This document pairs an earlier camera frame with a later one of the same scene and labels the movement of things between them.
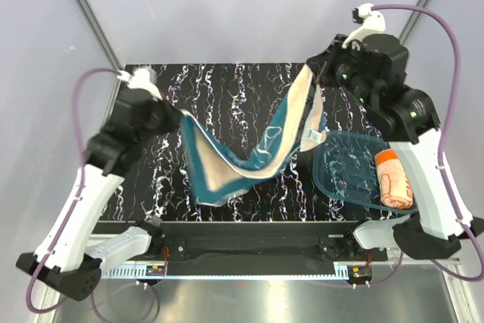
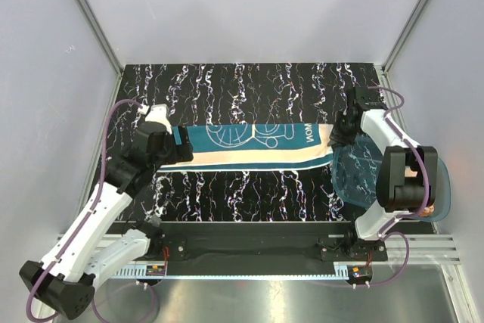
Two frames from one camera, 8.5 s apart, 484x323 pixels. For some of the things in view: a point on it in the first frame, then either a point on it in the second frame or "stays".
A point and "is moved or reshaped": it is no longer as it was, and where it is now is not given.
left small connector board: [156, 270] stays
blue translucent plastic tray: [345, 170] is moved or reshaped
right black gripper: [324, 62] -> [336, 139]
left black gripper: [173, 113] -> [181, 153]
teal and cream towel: [222, 174] is moved or reshaped
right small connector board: [360, 274] stays
